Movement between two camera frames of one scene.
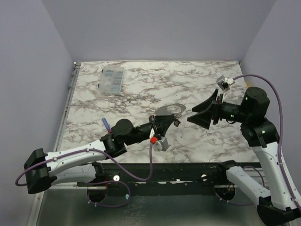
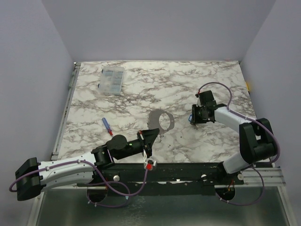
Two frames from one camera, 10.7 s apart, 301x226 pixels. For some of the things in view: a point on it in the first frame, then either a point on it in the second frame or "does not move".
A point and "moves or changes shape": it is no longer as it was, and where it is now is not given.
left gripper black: (162, 123) -> (147, 138)
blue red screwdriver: (106, 125) does not move
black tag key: (177, 122) moves or changes shape
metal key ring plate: (162, 110) moves or changes shape
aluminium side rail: (76, 68) does not move
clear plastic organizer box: (111, 80) does not move
